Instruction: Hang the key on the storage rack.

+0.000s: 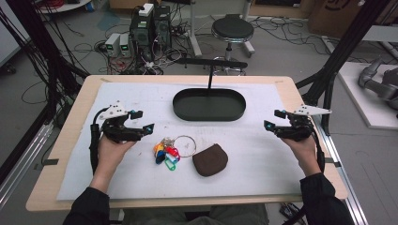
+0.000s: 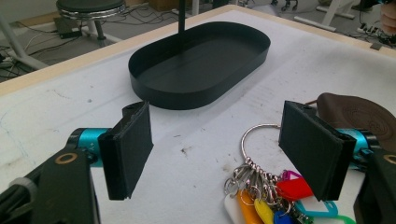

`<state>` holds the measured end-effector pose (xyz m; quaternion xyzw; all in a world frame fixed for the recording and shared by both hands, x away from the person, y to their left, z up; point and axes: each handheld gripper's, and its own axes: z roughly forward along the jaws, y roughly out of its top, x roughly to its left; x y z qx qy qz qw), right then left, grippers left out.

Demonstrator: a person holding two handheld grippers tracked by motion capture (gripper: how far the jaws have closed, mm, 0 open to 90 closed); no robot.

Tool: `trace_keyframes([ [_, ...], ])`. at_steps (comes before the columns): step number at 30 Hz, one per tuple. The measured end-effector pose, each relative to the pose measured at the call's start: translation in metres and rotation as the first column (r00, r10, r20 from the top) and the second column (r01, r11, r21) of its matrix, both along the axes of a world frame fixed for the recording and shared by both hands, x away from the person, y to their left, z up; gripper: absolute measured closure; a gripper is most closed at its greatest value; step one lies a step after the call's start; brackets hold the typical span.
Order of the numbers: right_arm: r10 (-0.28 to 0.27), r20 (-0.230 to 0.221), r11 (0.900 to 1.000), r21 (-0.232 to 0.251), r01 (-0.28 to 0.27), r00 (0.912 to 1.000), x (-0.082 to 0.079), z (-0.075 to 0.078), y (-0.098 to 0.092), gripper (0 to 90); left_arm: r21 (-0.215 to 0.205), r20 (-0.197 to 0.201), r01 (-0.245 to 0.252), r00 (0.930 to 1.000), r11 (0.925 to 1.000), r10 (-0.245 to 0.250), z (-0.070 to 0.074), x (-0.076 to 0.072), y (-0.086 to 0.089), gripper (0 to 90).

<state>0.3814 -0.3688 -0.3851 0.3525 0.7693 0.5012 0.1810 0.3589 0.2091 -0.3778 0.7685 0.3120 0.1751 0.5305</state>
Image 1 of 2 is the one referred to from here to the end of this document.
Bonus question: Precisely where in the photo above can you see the right hand-held gripper cable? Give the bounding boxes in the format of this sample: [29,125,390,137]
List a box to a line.
[310,130,327,174]

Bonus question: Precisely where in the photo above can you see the black frame post with cables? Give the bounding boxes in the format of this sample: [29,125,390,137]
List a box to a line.
[0,0,90,132]

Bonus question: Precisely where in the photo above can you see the key bunch with coloured tags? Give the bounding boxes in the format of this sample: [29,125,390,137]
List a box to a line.
[152,134,198,173]

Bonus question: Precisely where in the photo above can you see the white floor platform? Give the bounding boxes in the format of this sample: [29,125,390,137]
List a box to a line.
[337,61,398,130]

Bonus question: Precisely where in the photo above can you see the person's left hand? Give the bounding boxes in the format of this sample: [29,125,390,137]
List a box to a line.
[95,135,138,176]

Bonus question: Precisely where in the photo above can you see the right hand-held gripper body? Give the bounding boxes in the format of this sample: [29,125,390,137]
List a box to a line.
[275,104,332,143]

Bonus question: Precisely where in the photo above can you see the brown pouch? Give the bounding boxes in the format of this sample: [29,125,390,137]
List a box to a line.
[191,142,229,178]

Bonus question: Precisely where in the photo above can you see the left hand-held gripper cable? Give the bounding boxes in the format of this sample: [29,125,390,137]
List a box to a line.
[89,107,110,175]

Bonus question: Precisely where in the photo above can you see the white box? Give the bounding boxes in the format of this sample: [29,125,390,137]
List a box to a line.
[138,2,155,18]

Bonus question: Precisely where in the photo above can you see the black computer tower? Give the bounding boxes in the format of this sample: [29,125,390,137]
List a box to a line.
[152,5,173,49]
[129,12,155,61]

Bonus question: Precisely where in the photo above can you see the grey power supply unit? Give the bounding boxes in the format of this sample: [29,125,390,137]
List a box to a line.
[104,32,122,58]
[118,33,132,58]

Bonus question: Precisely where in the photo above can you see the black T-shaped stand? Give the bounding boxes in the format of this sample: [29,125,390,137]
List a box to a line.
[176,57,249,90]

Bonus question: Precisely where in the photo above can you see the black oval tray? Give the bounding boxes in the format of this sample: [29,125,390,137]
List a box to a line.
[172,87,247,123]

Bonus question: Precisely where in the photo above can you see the round white table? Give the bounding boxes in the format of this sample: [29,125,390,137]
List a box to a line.
[37,0,94,15]

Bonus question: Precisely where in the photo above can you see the grey tape strip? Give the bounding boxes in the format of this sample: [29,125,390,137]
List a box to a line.
[41,157,60,167]
[324,157,343,169]

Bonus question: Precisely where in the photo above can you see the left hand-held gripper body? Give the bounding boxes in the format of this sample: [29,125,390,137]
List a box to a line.
[99,100,148,144]

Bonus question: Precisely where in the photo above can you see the white table mat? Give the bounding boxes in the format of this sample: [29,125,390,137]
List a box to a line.
[56,82,307,202]

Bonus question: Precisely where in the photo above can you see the hand-held gripper cable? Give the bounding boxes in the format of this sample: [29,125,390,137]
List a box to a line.
[89,107,110,175]
[310,130,327,174]

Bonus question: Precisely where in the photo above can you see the person's right hand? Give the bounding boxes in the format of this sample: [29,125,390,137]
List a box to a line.
[280,135,322,178]

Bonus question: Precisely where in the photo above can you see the white table leg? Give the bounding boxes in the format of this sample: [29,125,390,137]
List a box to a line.
[189,0,204,58]

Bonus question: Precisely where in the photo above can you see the black round stool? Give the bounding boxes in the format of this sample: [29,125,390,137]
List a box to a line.
[210,13,255,77]

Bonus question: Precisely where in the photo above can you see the cardboard box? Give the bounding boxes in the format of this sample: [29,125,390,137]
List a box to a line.
[307,0,398,39]

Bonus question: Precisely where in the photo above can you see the tangle of floor cables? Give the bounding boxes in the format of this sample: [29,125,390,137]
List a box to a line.
[250,15,374,64]

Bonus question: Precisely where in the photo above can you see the aluminium rail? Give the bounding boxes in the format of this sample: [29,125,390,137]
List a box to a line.
[313,114,370,225]
[0,121,54,208]

